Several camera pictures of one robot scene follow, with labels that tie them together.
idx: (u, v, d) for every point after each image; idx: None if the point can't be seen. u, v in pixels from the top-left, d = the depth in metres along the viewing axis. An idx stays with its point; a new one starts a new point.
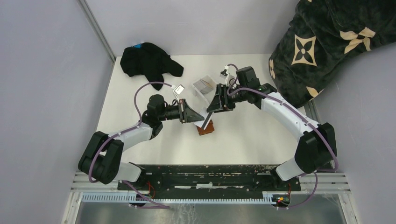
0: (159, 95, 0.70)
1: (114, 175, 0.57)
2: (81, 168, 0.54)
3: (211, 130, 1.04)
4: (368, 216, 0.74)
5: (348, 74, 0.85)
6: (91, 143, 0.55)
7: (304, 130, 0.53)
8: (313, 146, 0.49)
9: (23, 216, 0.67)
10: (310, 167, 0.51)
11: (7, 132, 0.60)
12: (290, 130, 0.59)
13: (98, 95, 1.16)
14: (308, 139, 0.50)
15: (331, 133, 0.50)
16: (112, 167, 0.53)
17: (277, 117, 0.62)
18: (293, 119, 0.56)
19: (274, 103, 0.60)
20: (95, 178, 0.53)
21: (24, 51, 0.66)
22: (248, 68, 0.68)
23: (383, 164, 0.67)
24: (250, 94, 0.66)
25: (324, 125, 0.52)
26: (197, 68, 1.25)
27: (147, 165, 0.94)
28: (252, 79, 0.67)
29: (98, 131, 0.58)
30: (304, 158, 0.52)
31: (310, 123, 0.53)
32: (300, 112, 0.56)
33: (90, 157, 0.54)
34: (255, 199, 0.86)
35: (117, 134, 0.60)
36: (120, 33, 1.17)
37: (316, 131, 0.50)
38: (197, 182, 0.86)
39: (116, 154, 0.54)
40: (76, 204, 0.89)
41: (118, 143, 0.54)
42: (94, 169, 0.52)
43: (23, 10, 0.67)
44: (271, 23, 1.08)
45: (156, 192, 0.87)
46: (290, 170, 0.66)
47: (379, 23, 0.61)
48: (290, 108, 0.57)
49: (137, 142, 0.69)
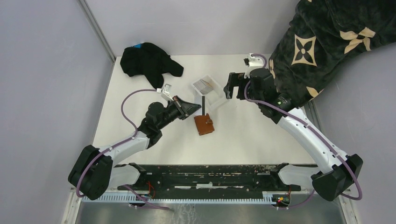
0: (158, 103, 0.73)
1: (102, 189, 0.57)
2: (70, 180, 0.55)
3: (211, 130, 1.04)
4: (368, 216, 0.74)
5: (348, 74, 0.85)
6: (81, 158, 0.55)
7: (333, 163, 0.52)
8: (341, 182, 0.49)
9: (23, 216, 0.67)
10: (331, 197, 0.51)
11: (7, 132, 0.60)
12: (312, 155, 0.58)
13: (97, 95, 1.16)
14: (338, 174, 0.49)
15: (358, 166, 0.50)
16: (100, 183, 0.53)
17: (298, 138, 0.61)
18: (321, 148, 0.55)
19: (298, 123, 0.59)
20: (83, 192, 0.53)
21: (23, 50, 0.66)
22: (266, 75, 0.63)
23: (384, 164, 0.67)
24: (267, 108, 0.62)
25: (354, 158, 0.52)
26: (197, 68, 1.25)
27: (146, 165, 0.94)
28: (270, 87, 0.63)
29: (90, 145, 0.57)
30: (326, 189, 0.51)
31: (340, 157, 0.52)
32: (327, 141, 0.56)
33: (79, 171, 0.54)
34: (255, 199, 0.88)
35: (108, 150, 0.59)
36: (120, 33, 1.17)
37: (347, 166, 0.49)
38: (197, 182, 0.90)
39: (106, 171, 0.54)
40: (76, 204, 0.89)
41: (108, 162, 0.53)
42: (82, 184, 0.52)
43: (23, 10, 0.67)
44: (271, 23, 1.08)
45: (156, 191, 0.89)
46: (297, 179, 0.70)
47: (379, 23, 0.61)
48: (316, 134, 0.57)
49: (133, 152, 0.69)
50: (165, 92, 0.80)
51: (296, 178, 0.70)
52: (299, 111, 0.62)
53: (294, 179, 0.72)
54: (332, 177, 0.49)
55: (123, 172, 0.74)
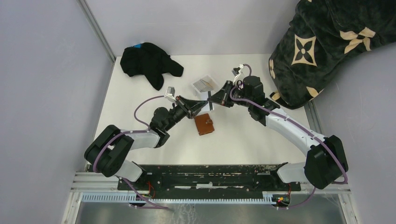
0: (163, 108, 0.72)
1: (116, 170, 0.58)
2: (87, 156, 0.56)
3: (211, 130, 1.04)
4: (368, 216, 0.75)
5: (348, 74, 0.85)
6: (102, 135, 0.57)
7: (311, 144, 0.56)
8: (322, 161, 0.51)
9: (24, 216, 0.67)
10: (321, 182, 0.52)
11: (6, 131, 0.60)
12: (299, 146, 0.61)
13: (97, 95, 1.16)
14: (316, 154, 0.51)
15: (338, 146, 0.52)
16: (116, 161, 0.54)
17: (284, 134, 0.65)
18: (299, 134, 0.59)
19: (279, 119, 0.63)
20: (99, 168, 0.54)
21: (23, 50, 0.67)
22: (258, 83, 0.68)
23: (383, 164, 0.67)
24: (254, 111, 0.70)
25: (332, 138, 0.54)
26: (197, 68, 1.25)
27: (146, 165, 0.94)
28: (258, 94, 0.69)
29: (111, 124, 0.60)
30: (313, 174, 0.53)
31: (316, 137, 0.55)
32: (305, 127, 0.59)
33: (98, 147, 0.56)
34: (255, 198, 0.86)
35: (129, 132, 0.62)
36: (120, 33, 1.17)
37: (325, 146, 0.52)
38: (197, 182, 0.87)
39: (123, 150, 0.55)
40: (76, 204, 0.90)
41: (129, 140, 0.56)
42: (98, 160, 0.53)
43: (23, 10, 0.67)
44: (271, 23, 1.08)
45: (156, 192, 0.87)
46: (295, 176, 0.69)
47: (379, 23, 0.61)
48: (295, 123, 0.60)
49: (144, 145, 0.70)
50: (167, 94, 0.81)
51: (294, 175, 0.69)
52: (281, 109, 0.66)
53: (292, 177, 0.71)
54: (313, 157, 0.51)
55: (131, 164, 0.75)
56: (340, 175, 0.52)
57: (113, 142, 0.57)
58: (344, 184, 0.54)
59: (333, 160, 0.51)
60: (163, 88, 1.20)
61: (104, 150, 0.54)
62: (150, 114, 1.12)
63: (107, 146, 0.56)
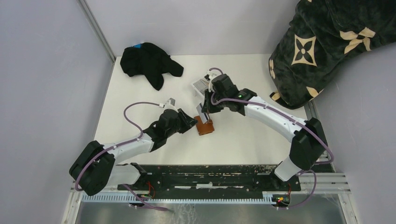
0: (173, 111, 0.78)
1: (101, 186, 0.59)
2: (71, 173, 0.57)
3: (211, 130, 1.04)
4: (368, 216, 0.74)
5: (348, 74, 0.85)
6: (85, 152, 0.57)
7: (294, 129, 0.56)
8: (307, 144, 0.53)
9: (23, 215, 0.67)
10: (307, 164, 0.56)
11: (6, 131, 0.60)
12: (281, 132, 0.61)
13: (97, 95, 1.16)
14: (301, 138, 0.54)
15: (318, 126, 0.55)
16: (99, 180, 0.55)
17: (265, 122, 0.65)
18: (281, 121, 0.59)
19: (258, 107, 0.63)
20: (81, 186, 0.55)
21: (23, 49, 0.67)
22: (224, 77, 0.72)
23: (383, 163, 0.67)
24: (232, 103, 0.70)
25: (311, 120, 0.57)
26: (197, 68, 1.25)
27: (147, 166, 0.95)
28: (230, 87, 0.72)
29: (95, 141, 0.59)
30: (299, 157, 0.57)
31: (298, 122, 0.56)
32: (285, 113, 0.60)
33: (81, 165, 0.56)
34: (255, 198, 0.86)
35: (112, 147, 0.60)
36: (120, 33, 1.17)
37: (307, 129, 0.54)
38: (197, 182, 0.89)
39: (106, 169, 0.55)
40: (76, 204, 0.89)
41: (109, 159, 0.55)
42: (81, 178, 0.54)
43: (23, 10, 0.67)
44: (271, 23, 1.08)
45: (156, 192, 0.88)
46: (289, 170, 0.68)
47: (379, 23, 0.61)
48: (275, 110, 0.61)
49: (137, 153, 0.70)
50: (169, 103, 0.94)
51: (288, 168, 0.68)
52: (259, 97, 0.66)
53: (287, 171, 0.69)
54: (298, 142, 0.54)
55: (124, 171, 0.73)
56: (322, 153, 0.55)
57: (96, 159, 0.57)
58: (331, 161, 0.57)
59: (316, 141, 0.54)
60: (163, 88, 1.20)
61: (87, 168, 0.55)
62: (150, 114, 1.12)
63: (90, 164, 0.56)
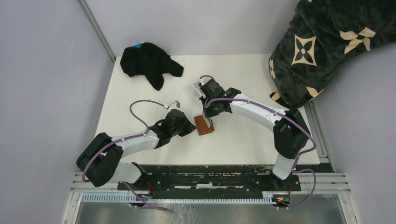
0: (179, 112, 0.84)
1: (106, 179, 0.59)
2: (79, 164, 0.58)
3: (211, 130, 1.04)
4: (368, 216, 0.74)
5: (348, 74, 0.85)
6: (94, 143, 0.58)
7: (275, 120, 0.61)
8: (287, 133, 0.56)
9: (23, 215, 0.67)
10: (291, 152, 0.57)
11: (6, 131, 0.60)
12: (265, 124, 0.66)
13: (97, 95, 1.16)
14: (281, 128, 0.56)
15: (297, 115, 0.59)
16: (106, 171, 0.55)
17: (251, 116, 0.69)
18: (263, 113, 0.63)
19: (242, 103, 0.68)
20: (88, 178, 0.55)
21: (23, 49, 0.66)
22: (209, 82, 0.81)
23: (383, 163, 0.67)
24: (219, 102, 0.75)
25: (290, 111, 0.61)
26: (197, 68, 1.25)
27: (147, 165, 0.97)
28: (216, 89, 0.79)
29: (103, 133, 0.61)
30: (282, 146, 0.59)
31: (278, 112, 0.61)
32: (267, 105, 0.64)
33: (88, 156, 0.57)
34: (255, 198, 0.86)
35: (120, 140, 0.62)
36: (120, 33, 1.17)
37: (287, 118, 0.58)
38: (197, 182, 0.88)
39: (114, 160, 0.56)
40: (76, 204, 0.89)
41: (117, 151, 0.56)
42: (88, 169, 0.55)
43: (23, 10, 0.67)
44: (271, 23, 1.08)
45: (156, 192, 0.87)
46: (284, 165, 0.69)
47: (379, 23, 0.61)
48: (257, 104, 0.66)
49: (141, 148, 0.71)
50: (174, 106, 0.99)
51: (282, 164, 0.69)
52: (243, 94, 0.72)
53: (281, 165, 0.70)
54: (278, 130, 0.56)
55: (127, 167, 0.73)
56: (305, 142, 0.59)
57: (104, 151, 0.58)
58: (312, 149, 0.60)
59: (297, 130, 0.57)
60: (163, 88, 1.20)
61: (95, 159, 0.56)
62: (150, 114, 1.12)
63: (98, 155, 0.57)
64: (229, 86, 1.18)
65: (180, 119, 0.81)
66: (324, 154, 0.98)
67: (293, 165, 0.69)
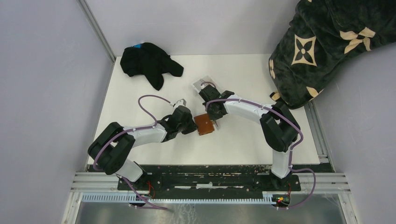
0: (185, 107, 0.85)
1: (117, 167, 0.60)
2: (90, 152, 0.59)
3: (211, 129, 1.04)
4: (368, 216, 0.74)
5: (348, 74, 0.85)
6: (105, 132, 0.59)
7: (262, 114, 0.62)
8: (275, 125, 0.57)
9: (24, 215, 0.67)
10: (281, 146, 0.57)
11: (6, 131, 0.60)
12: (256, 120, 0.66)
13: (97, 95, 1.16)
14: (268, 120, 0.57)
15: (284, 109, 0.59)
16: (117, 160, 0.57)
17: (244, 115, 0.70)
18: (251, 108, 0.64)
19: (234, 102, 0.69)
20: (100, 165, 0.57)
21: (23, 51, 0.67)
22: (207, 87, 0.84)
23: (383, 163, 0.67)
24: (215, 104, 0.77)
25: (277, 105, 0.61)
26: (197, 68, 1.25)
27: (146, 165, 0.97)
28: (213, 93, 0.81)
29: (115, 122, 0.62)
30: (272, 139, 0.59)
31: (265, 107, 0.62)
32: (255, 101, 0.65)
33: (100, 144, 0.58)
34: (255, 198, 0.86)
35: (132, 129, 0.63)
36: (120, 33, 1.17)
37: (274, 112, 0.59)
38: (197, 182, 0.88)
39: (125, 149, 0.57)
40: (76, 204, 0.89)
41: (129, 139, 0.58)
42: (100, 157, 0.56)
43: (23, 10, 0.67)
44: (272, 23, 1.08)
45: (156, 192, 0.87)
46: (279, 162, 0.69)
47: (379, 23, 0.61)
48: (247, 101, 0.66)
49: (149, 140, 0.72)
50: (179, 103, 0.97)
51: (278, 161, 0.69)
52: (236, 94, 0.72)
53: (277, 163, 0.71)
54: (265, 124, 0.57)
55: (131, 164, 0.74)
56: (296, 135, 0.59)
57: (115, 140, 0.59)
58: (300, 141, 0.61)
59: (288, 123, 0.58)
60: (163, 88, 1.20)
61: (106, 148, 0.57)
62: (150, 114, 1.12)
63: (109, 144, 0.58)
64: (229, 86, 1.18)
65: (187, 115, 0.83)
66: (324, 154, 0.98)
67: (289, 161, 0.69)
